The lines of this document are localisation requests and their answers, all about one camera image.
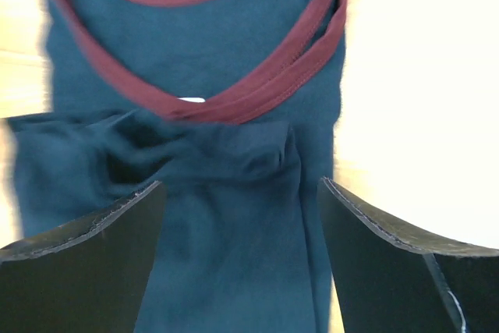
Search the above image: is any navy basketball jersey tank top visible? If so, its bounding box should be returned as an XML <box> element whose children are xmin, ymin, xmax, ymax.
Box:
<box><xmin>7</xmin><ymin>0</ymin><xmax>347</xmax><ymax>332</ymax></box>

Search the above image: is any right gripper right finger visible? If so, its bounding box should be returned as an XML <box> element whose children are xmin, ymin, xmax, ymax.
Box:
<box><xmin>317</xmin><ymin>178</ymin><xmax>498</xmax><ymax>333</ymax></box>

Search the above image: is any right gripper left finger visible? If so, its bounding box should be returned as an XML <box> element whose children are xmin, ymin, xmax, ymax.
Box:
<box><xmin>1</xmin><ymin>182</ymin><xmax>166</xmax><ymax>333</ymax></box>

